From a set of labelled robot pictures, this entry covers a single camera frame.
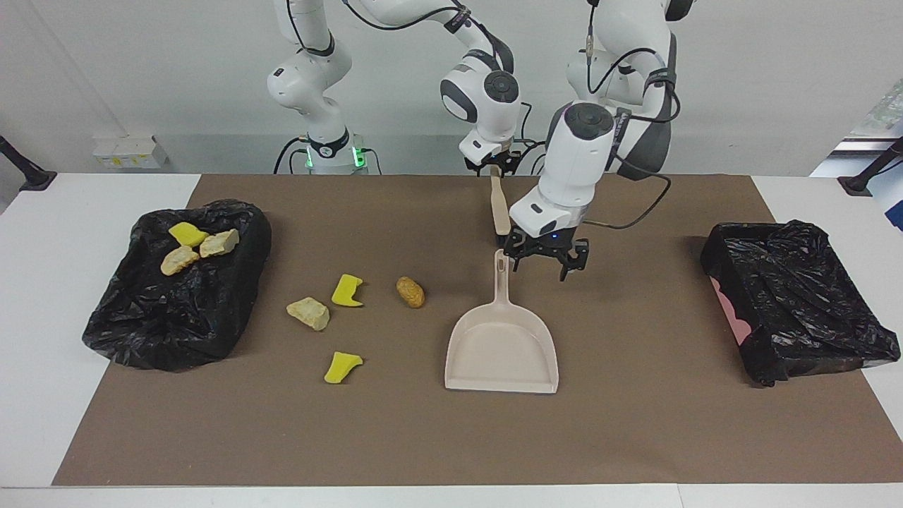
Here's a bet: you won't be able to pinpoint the black clamp stand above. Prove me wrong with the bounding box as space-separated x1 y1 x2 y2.
838 138 903 197
0 135 57 193

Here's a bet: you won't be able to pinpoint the white power strip box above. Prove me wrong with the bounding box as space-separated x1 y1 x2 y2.
92 135 169 170

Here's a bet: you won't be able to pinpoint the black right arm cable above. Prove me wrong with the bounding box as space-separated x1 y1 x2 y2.
342 0 537 163

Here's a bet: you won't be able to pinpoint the green and yellow sponge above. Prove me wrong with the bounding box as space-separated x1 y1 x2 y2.
168 222 210 248

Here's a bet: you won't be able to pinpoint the orange striped sponge chunk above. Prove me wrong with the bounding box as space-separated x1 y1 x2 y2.
160 245 200 277

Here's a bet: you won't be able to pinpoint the black plastic trash bag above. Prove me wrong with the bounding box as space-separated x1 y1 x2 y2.
700 219 902 387
83 200 274 373

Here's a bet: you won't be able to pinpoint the brown table mat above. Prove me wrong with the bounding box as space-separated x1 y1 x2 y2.
51 174 903 488

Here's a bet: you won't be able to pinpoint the yellow sponge wedge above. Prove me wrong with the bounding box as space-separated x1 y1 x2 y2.
324 351 365 385

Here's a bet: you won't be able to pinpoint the pink plastic bin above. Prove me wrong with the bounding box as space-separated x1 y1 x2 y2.
709 277 754 346

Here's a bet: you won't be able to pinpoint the pale cream sponge chunk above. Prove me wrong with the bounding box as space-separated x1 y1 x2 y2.
286 296 331 332
199 229 241 259

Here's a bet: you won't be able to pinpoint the yellow notched sponge piece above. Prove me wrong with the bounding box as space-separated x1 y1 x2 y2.
331 274 365 308

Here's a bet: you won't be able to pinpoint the beige plastic dustpan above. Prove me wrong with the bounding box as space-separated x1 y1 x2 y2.
444 248 559 394

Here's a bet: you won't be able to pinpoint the brown cracked sponge lump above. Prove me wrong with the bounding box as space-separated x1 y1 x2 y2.
396 276 426 309

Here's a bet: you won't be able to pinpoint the beige hand brush black bristles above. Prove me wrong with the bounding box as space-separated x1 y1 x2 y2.
490 166 512 248

